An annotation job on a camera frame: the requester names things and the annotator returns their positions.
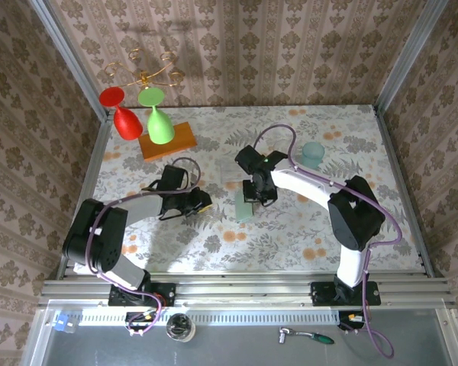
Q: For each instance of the green card holder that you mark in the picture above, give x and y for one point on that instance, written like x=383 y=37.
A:
x=244 y=213

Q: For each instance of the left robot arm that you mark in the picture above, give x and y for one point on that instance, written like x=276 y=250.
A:
x=95 y=236

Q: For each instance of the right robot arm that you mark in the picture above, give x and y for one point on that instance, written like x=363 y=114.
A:
x=355 y=213

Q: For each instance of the wooden rack base block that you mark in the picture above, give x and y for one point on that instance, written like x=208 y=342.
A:
x=179 y=143

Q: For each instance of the floral tablecloth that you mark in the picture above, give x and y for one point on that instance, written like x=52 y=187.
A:
x=252 y=248

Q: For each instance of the teal textured plastic cup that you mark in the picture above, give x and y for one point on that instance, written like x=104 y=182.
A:
x=313 y=154

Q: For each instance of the green plastic wine glass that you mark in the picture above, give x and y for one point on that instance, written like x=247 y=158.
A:
x=160 y=127

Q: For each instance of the red plastic wine glass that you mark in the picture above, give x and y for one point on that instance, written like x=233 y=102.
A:
x=128 y=124

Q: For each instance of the round glass jar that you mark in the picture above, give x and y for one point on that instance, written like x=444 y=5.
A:
x=180 y=328

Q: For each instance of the black wiring connector block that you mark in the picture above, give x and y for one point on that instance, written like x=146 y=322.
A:
x=349 y=320
x=137 y=320

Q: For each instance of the grey metal shelf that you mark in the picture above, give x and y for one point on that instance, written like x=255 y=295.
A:
x=233 y=350

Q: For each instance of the blue plastic connector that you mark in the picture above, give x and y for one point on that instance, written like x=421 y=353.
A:
x=63 y=323

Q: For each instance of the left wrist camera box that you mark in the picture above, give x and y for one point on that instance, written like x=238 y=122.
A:
x=172 y=177

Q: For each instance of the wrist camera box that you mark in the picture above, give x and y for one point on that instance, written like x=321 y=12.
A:
x=248 y=158
x=172 y=177

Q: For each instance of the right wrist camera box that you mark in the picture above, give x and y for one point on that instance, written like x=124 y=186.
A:
x=248 y=158

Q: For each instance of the aluminium frame rail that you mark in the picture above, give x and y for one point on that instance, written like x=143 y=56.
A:
x=97 y=152
x=392 y=152
x=252 y=289

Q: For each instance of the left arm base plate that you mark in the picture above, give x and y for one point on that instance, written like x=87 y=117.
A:
x=164 y=293

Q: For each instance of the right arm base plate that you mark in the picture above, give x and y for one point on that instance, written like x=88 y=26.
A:
x=320 y=293

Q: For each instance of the aluminium frame post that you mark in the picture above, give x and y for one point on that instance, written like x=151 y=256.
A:
x=71 y=57
x=409 y=57

